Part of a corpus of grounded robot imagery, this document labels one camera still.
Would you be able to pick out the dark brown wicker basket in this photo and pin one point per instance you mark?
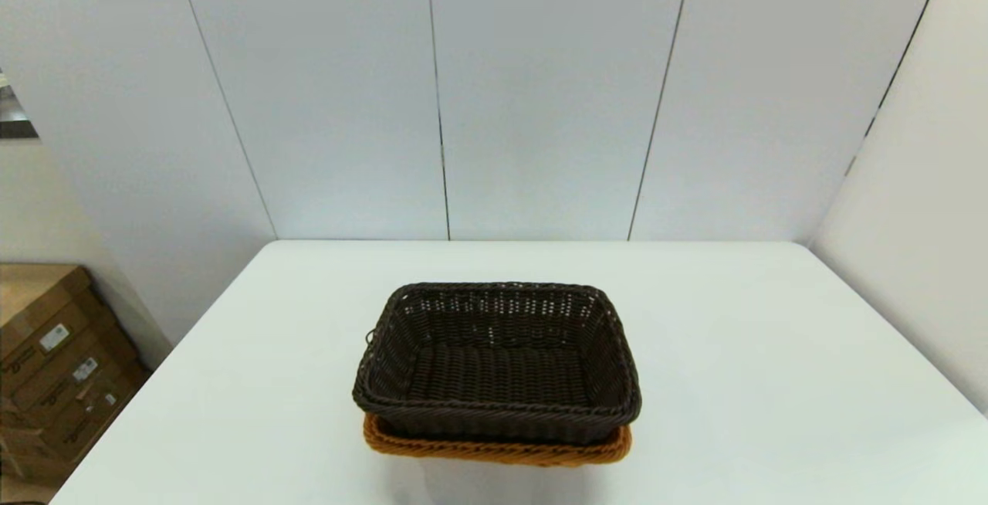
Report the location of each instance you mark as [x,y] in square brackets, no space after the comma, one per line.
[498,374]

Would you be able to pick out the orange wicker basket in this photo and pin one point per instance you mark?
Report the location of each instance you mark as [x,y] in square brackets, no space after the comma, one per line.
[494,452]

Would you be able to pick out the brown cardboard box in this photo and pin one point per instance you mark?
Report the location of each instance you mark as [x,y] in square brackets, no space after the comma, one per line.
[85,370]
[31,462]
[99,406]
[38,296]

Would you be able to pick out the dark metal shelf edge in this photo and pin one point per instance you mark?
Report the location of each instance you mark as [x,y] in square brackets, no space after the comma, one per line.
[14,123]

